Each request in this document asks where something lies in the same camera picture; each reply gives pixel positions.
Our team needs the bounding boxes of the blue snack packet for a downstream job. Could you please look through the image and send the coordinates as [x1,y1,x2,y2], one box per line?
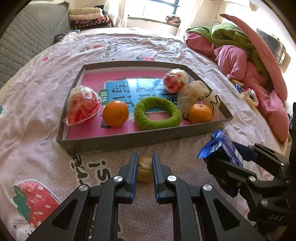
[197,129,243,167]

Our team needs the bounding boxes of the yellow round object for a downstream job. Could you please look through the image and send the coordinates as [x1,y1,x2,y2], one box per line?
[137,156,154,183]

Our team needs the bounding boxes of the orange mandarin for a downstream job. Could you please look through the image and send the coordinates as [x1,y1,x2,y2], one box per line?
[103,100,129,127]
[188,103,212,124]

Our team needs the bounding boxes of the cream mesh pouch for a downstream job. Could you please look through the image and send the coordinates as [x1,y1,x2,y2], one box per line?
[177,80,221,119]

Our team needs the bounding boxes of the green fuzzy ring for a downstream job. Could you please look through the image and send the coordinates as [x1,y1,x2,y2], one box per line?
[133,96,183,131]

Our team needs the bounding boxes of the pink quilt pile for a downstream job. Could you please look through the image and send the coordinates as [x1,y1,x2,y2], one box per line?
[185,32,290,143]

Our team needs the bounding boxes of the snack wrappers pile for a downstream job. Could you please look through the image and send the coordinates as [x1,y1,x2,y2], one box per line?
[230,79,259,108]

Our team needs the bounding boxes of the shallow brown cardboard box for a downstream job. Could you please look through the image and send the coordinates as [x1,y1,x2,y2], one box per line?
[56,61,233,155]

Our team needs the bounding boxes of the dusty pink cushion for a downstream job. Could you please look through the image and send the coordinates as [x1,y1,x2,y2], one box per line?
[220,14,287,103]

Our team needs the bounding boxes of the dark screen by bed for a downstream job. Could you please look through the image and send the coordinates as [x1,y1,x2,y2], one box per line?
[256,28,286,66]

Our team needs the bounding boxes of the red snack bag with bottle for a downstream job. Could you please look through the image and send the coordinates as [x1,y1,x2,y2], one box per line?
[64,85,102,126]

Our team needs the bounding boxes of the red and blue snack bag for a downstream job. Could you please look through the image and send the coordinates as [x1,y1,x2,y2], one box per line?
[163,68,194,93]

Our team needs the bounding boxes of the green blanket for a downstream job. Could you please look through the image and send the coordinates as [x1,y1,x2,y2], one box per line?
[184,23,267,74]

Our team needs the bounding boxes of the floral bag on windowsill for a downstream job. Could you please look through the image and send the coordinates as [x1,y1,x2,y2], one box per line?
[166,16,181,26]

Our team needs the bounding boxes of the dark folded cloth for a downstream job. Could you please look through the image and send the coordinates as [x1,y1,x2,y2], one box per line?
[54,30,80,44]

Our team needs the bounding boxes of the grey quilted headboard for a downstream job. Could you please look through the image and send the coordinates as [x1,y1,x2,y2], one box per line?
[1,1,70,86]

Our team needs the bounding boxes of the stack of folded blankets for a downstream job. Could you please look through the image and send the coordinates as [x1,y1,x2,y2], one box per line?
[68,7,113,31]

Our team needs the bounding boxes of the white curtain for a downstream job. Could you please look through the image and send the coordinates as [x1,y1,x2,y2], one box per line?
[104,0,128,28]

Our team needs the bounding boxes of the window with dark frame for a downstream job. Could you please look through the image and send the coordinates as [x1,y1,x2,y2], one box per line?
[127,0,199,22]

